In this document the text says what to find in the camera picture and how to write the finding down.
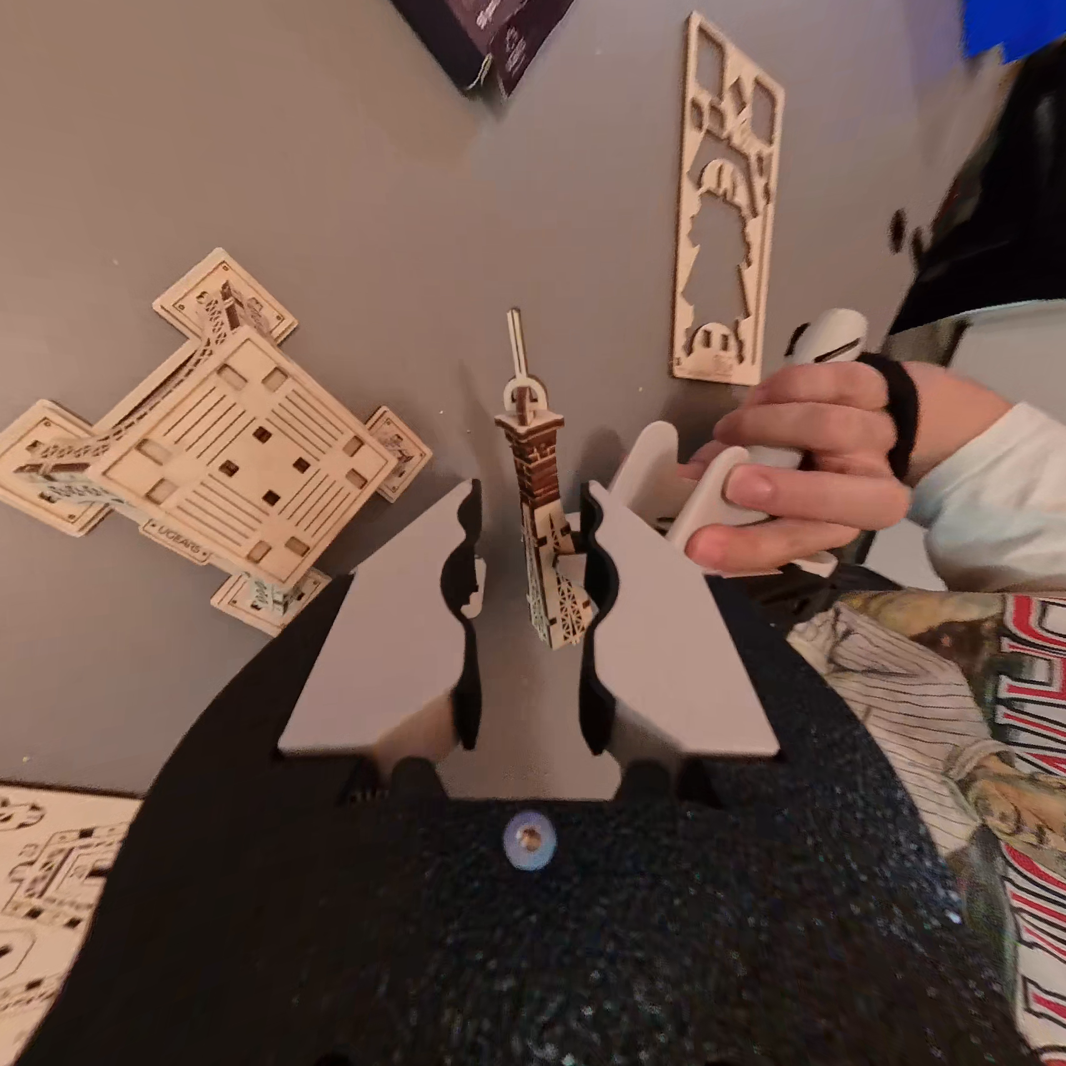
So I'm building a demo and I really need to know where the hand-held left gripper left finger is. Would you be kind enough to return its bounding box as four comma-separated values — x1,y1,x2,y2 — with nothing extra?
277,480,488,763

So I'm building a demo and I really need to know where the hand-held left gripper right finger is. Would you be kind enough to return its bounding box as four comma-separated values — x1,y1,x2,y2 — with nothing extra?
579,480,782,764

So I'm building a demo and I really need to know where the wooden tower model spire section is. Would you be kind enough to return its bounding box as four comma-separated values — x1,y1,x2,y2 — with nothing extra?
494,308,602,652

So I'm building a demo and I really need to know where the grey desk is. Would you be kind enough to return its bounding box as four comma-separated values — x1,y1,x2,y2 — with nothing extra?
0,0,1000,804

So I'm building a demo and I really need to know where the person's right hand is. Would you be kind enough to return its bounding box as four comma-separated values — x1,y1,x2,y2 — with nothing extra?
678,360,916,577

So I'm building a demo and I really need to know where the wooden tower model base section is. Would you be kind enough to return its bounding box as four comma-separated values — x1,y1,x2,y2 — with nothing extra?
0,247,434,638

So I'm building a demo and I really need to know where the person's printed striped shirt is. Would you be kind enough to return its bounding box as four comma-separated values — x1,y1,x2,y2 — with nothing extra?
787,590,1066,1066

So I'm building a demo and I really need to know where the blue plastic bin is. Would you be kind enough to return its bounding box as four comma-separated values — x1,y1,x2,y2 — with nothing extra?
960,0,1066,65

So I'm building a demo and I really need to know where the wooden sheet with numbered parts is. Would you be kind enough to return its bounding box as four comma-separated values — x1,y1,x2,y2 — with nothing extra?
0,783,144,1066

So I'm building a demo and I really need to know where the purple model kit box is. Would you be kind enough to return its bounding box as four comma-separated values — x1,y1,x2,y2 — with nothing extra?
390,0,576,98

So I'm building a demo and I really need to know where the empty wooden cut-out frame sheet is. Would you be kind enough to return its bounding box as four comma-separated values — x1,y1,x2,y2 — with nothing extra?
670,12,786,386

